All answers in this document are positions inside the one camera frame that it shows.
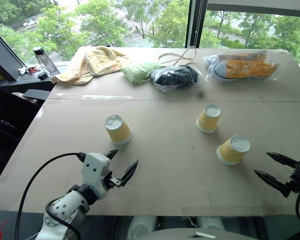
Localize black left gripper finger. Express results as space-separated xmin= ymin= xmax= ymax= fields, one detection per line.
xmin=105 ymin=149 xmax=119 ymax=160
xmin=118 ymin=159 xmax=140 ymax=188

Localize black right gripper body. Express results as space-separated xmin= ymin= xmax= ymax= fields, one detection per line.
xmin=286 ymin=162 xmax=300 ymax=195

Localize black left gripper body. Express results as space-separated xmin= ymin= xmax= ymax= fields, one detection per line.
xmin=103 ymin=170 xmax=123 ymax=192

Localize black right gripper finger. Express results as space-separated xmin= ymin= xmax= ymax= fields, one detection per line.
xmin=265 ymin=151 xmax=300 ymax=169
xmin=253 ymin=169 xmax=291 ymax=199

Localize yellow ribbed paper cup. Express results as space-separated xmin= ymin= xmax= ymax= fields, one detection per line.
xmin=195 ymin=104 xmax=222 ymax=134
xmin=216 ymin=134 xmax=251 ymax=167
xmin=104 ymin=114 xmax=133 ymax=146

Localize white rounded shape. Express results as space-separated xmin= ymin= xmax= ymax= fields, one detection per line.
xmin=126 ymin=215 xmax=159 ymax=240
xmin=195 ymin=216 xmax=226 ymax=232

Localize folded light green cloth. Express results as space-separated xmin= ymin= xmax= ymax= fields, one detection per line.
xmin=120 ymin=61 xmax=164 ymax=85

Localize pale yellow towel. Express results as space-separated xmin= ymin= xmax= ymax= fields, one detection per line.
xmin=50 ymin=45 xmax=131 ymax=86

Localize flat black tablet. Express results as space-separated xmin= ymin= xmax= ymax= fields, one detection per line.
xmin=22 ymin=89 xmax=51 ymax=101

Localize black garment in plastic bag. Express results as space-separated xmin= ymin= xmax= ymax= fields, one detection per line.
xmin=149 ymin=64 xmax=204 ymax=93

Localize orange shoes in plastic bag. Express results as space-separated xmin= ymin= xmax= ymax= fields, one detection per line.
xmin=202 ymin=49 xmax=281 ymax=83

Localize black chair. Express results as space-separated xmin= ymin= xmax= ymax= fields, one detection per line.
xmin=0 ymin=82 xmax=49 ymax=184

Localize clear water bottle black cap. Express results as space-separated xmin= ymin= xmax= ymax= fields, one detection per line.
xmin=32 ymin=46 xmax=59 ymax=76

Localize keys with red tags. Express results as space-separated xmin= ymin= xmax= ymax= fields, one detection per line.
xmin=17 ymin=65 xmax=41 ymax=76

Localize black slanted panel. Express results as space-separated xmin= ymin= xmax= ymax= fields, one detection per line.
xmin=0 ymin=24 xmax=29 ymax=83

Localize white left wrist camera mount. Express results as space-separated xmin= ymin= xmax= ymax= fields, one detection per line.
xmin=80 ymin=152 xmax=114 ymax=200

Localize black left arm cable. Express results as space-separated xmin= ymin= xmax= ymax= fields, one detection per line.
xmin=14 ymin=151 xmax=87 ymax=240

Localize tan looped cord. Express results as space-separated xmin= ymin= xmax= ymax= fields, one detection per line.
xmin=157 ymin=46 xmax=198 ymax=68

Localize dark window frame post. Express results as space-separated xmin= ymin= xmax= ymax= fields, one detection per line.
xmin=184 ymin=0 xmax=209 ymax=50

